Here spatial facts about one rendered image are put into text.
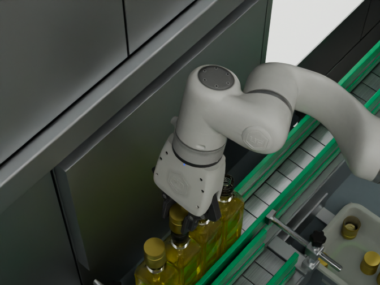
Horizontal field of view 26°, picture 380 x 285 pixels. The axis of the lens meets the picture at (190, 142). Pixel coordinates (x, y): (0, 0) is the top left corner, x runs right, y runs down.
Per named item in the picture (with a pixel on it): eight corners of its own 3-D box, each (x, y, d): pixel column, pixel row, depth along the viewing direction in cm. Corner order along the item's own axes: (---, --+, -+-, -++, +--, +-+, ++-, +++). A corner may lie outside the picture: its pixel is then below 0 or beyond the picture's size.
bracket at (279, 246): (275, 248, 167) (277, 232, 161) (312, 276, 164) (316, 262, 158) (263, 260, 166) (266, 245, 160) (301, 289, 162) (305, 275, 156)
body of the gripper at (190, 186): (155, 133, 117) (145, 185, 125) (208, 175, 114) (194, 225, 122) (190, 111, 122) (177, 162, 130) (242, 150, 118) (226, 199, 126)
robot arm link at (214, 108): (302, 84, 111) (291, 130, 104) (283, 138, 118) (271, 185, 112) (195, 51, 112) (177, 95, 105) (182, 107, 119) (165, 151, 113)
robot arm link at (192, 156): (157, 124, 116) (154, 137, 118) (204, 160, 113) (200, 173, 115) (191, 101, 121) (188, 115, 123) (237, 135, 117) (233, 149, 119)
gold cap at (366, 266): (380, 267, 170) (384, 258, 166) (370, 279, 168) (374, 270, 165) (366, 256, 171) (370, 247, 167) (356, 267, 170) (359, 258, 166)
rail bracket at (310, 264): (270, 227, 162) (275, 195, 151) (340, 279, 156) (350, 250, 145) (260, 237, 161) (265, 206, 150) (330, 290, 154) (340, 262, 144)
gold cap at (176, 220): (179, 210, 134) (178, 197, 130) (195, 223, 132) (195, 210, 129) (164, 225, 132) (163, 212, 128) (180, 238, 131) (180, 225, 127)
